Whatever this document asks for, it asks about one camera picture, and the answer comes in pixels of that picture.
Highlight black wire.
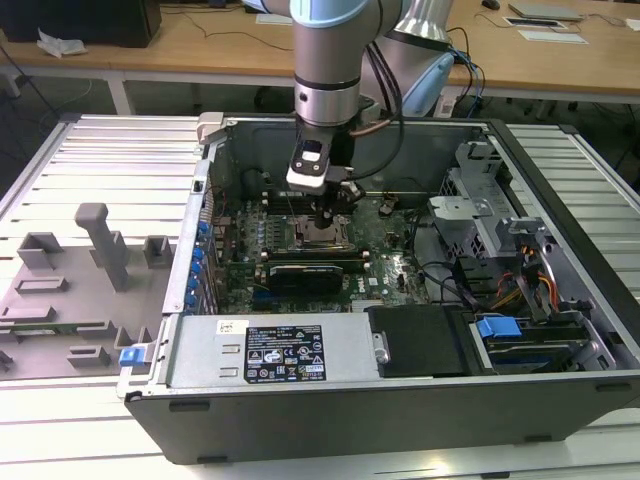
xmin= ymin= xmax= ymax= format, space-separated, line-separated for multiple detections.
xmin=410 ymin=209 xmax=481 ymax=307

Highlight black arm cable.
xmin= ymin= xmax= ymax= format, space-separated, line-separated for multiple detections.
xmin=349 ymin=42 xmax=416 ymax=181

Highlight black plastic air shroud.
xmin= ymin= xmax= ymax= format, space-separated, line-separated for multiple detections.
xmin=367 ymin=305 xmax=476 ymax=380

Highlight white framed black tablet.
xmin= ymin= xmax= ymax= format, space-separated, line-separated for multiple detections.
xmin=503 ymin=16 xmax=569 ymax=30

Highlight wooden desk white legs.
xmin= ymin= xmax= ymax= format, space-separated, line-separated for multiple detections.
xmin=442 ymin=0 xmax=640 ymax=109
xmin=0 ymin=7 xmax=301 ymax=116

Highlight dark hard disk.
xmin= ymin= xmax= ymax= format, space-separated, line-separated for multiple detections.
xmin=487 ymin=339 xmax=576 ymax=374

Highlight copper coloured tube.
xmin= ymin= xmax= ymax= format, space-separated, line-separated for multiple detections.
xmin=349 ymin=118 xmax=392 ymax=137

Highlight black CPU socket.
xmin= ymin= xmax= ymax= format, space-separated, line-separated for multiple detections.
xmin=294 ymin=217 xmax=351 ymax=251

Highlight black graphics card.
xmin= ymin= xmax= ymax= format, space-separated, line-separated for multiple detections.
xmin=267 ymin=263 xmax=347 ymax=297

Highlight silver green CPU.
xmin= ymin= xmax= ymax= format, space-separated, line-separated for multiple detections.
xmin=305 ymin=224 xmax=344 ymax=246

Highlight crumpled white tissue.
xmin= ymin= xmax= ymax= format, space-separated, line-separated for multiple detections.
xmin=36 ymin=27 xmax=90 ymax=60

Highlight blue cable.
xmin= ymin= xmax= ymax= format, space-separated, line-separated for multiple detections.
xmin=452 ymin=47 xmax=485 ymax=104

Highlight grey laptop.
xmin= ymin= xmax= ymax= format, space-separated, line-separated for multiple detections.
xmin=508 ymin=2 xmax=585 ymax=22

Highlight grey power supply unit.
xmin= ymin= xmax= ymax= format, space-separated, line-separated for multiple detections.
xmin=167 ymin=313 xmax=390 ymax=389

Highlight metal socket cover frame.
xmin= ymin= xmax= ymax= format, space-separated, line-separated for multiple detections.
xmin=299 ymin=219 xmax=349 ymax=249

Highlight blue disk carrier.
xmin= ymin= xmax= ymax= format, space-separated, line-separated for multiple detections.
xmin=476 ymin=315 xmax=524 ymax=347

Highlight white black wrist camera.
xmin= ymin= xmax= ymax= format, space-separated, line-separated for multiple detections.
xmin=285 ymin=138 xmax=335 ymax=194

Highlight silver metal drive cage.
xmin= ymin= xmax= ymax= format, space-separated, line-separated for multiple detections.
xmin=428 ymin=142 xmax=511 ymax=259

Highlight pale blue teach pendant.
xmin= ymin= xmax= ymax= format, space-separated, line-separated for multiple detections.
xmin=401 ymin=49 xmax=457 ymax=117

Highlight black box on desk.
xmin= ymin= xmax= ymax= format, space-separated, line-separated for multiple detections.
xmin=0 ymin=0 xmax=163 ymax=50

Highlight orange yellow wire bundle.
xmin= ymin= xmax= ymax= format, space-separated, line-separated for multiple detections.
xmin=492 ymin=243 xmax=560 ymax=312

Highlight grey parts rack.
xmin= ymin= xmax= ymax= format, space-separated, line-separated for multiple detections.
xmin=0 ymin=202 xmax=177 ymax=382

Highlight green RAM stick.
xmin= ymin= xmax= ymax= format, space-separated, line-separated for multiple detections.
xmin=8 ymin=324 xmax=81 ymax=337

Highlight black grey PC case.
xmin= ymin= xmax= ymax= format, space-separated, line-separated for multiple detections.
xmin=115 ymin=110 xmax=640 ymax=466

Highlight green motherboard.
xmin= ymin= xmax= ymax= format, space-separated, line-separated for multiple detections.
xmin=214 ymin=192 xmax=436 ymax=316

